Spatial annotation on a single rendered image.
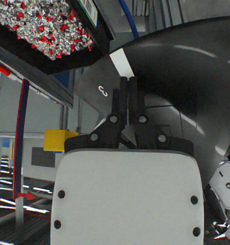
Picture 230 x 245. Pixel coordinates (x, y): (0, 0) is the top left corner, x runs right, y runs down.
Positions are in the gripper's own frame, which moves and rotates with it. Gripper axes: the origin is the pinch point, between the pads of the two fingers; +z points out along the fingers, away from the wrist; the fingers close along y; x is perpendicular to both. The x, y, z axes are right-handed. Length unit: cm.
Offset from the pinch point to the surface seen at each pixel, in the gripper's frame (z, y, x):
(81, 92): 5.4, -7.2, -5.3
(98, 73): 4.5, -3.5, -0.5
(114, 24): 120, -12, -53
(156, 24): 75, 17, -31
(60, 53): 16.9, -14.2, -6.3
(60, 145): 6.9, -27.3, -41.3
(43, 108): 49, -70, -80
